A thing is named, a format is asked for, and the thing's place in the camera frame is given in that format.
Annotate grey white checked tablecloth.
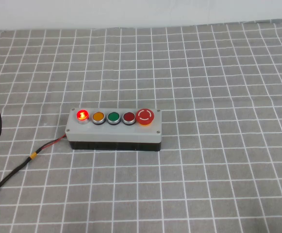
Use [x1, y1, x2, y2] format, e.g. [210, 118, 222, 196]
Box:
[0, 18, 282, 233]

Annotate grey black button control box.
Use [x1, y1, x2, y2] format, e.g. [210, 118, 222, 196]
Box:
[66, 107, 163, 152]

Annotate dark red round push button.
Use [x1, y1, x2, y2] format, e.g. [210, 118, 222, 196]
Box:
[122, 111, 137, 127]

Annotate red mushroom emergency stop button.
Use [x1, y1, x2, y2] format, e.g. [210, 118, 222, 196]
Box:
[135, 108, 154, 127]

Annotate lit red indicator button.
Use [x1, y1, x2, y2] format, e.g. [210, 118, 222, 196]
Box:
[76, 109, 90, 124]

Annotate yellow round push button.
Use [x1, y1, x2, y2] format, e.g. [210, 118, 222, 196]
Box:
[91, 111, 106, 126]

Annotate green round push button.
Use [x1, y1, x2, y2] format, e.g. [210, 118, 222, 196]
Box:
[106, 111, 121, 126]

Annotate red black power cable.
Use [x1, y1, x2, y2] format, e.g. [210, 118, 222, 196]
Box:
[0, 134, 69, 207]

